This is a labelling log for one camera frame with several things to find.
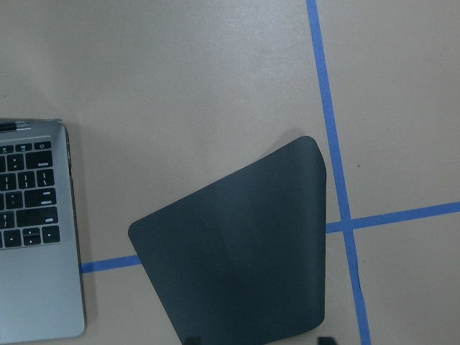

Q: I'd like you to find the grey laptop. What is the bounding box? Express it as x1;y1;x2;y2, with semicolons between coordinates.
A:
1;119;86;344

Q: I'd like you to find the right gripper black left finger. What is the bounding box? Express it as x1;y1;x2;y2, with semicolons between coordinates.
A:
183;336;200;345

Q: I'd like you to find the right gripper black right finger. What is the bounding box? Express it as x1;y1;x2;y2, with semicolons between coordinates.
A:
317;336;336;345

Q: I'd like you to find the dark mouse pad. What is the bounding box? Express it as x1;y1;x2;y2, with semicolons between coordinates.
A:
128;136;326;344

